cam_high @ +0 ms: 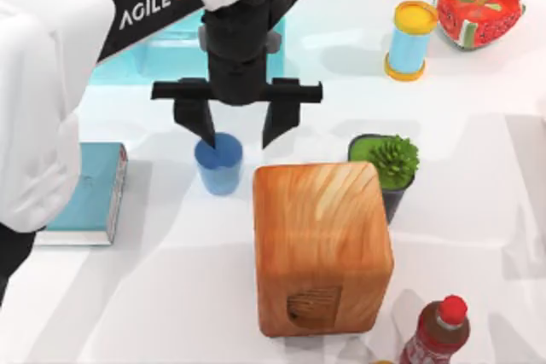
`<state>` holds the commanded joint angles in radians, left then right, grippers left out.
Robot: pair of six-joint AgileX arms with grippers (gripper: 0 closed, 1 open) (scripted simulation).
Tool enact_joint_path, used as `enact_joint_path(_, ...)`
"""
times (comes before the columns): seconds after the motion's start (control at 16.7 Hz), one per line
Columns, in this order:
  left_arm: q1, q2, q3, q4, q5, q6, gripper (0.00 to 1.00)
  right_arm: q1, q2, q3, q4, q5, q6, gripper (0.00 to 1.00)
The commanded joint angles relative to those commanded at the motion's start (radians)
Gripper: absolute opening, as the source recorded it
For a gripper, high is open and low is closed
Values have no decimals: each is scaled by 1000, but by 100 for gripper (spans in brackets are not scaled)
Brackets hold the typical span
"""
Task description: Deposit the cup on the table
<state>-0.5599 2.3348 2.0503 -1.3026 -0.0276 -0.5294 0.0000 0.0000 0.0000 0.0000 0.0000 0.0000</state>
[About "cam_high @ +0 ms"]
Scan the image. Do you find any light blue rack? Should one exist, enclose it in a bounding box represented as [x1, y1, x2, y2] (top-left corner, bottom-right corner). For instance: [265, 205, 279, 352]
[90, 14, 288, 89]

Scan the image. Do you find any teal book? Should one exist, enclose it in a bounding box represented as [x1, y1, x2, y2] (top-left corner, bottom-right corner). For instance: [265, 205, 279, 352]
[32, 142, 129, 247]

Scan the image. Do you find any blue and yellow can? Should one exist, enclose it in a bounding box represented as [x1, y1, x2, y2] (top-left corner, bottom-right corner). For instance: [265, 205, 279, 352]
[383, 0, 440, 84]

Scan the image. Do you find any green plant in dark pot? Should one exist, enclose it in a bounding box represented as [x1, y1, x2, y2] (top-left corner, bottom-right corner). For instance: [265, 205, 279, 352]
[346, 133, 421, 225]

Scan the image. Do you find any red strawberry plant pot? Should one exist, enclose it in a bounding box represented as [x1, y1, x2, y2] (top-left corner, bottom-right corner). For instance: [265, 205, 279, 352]
[432, 0, 527, 53]

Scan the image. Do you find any blue cup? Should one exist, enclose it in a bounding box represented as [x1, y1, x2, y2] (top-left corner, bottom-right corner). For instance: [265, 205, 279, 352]
[194, 132, 244, 197]

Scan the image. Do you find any wooden box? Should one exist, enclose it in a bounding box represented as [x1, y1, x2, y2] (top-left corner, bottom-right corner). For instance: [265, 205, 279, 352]
[252, 160, 395, 340]

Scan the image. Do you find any brown bottle with red cap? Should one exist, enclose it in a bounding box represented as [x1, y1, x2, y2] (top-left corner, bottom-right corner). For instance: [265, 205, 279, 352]
[398, 294, 471, 364]

